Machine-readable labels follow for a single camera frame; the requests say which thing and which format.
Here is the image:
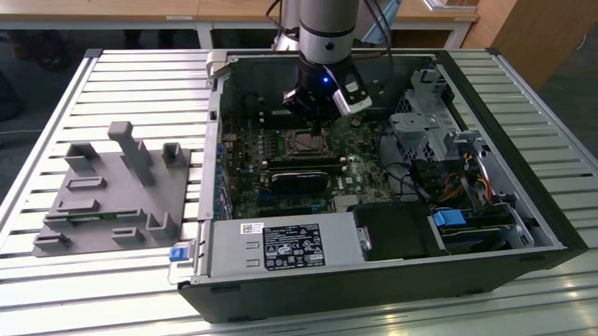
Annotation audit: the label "metal socket cover frame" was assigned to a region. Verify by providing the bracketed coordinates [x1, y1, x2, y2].
[284, 129, 332, 158]

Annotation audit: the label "CPU socket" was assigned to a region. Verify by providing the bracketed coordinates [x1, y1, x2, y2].
[281, 128, 333, 158]

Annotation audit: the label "silver metal drive cage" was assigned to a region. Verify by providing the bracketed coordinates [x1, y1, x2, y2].
[387, 68, 489, 165]

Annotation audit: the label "black graphics card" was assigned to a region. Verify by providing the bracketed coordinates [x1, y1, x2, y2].
[268, 169, 332, 195]

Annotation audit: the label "green motherboard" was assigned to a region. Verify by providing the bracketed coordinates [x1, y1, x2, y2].
[213, 104, 403, 220]

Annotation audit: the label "silver chipset heatsink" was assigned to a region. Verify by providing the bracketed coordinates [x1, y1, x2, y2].
[333, 195, 361, 212]

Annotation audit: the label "wooden desk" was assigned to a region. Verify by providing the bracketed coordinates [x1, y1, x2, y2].
[0, 0, 481, 50]

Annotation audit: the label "black plastic shroud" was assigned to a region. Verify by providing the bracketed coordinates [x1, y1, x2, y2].
[347, 202, 449, 263]

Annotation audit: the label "blue disk carrier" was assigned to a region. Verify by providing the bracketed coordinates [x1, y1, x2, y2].
[431, 209, 468, 230]

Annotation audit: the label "silver power supply unit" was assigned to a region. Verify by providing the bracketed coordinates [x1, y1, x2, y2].
[204, 211, 373, 277]

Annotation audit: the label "wooden cabinet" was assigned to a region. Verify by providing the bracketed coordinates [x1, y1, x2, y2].
[461, 0, 598, 90]

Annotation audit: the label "grey parts rack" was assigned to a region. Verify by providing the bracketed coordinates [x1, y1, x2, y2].
[29, 120, 193, 259]

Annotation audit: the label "green RAM stick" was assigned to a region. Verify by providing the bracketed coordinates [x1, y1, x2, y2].
[64, 212, 118, 222]

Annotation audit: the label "black open PC case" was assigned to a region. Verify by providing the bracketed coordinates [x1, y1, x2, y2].
[176, 48, 588, 325]

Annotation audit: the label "metal disk bay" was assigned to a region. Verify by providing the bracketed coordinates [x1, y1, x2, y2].
[427, 201, 537, 256]

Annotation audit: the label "white silver wrist camera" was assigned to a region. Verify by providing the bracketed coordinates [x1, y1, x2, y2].
[331, 71, 373, 117]

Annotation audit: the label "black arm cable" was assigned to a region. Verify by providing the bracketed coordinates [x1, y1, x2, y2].
[361, 0, 397, 102]

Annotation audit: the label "orange yellow power wires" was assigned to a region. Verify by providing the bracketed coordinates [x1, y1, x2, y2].
[440, 150, 493, 207]

